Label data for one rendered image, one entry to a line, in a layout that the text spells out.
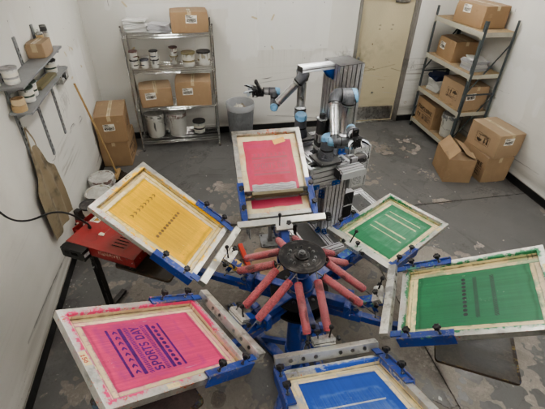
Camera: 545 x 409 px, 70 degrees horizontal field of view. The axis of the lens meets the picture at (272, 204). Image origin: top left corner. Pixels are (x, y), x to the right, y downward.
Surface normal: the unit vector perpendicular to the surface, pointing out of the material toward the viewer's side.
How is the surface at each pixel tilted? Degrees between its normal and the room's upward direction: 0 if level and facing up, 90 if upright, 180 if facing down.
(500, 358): 0
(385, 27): 90
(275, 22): 90
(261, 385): 0
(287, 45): 90
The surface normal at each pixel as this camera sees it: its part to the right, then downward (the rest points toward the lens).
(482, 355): 0.02, -0.80
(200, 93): 0.15, 0.58
